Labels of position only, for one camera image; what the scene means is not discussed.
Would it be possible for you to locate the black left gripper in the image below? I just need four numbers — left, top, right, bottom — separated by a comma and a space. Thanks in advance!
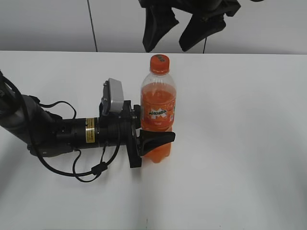
98, 100, 176, 168

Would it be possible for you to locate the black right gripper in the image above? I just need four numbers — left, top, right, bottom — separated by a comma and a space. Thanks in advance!
139, 0, 241, 52

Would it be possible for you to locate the orange Mirinda soda bottle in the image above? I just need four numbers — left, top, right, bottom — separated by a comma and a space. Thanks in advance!
140, 69, 177, 165

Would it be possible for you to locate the orange bottle cap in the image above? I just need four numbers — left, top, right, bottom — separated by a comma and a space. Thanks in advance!
150, 54, 170, 75

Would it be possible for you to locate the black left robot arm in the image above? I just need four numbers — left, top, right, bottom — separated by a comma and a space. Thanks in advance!
0, 76, 176, 168

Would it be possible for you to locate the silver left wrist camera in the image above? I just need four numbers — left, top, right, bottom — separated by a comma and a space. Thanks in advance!
101, 78, 124, 115

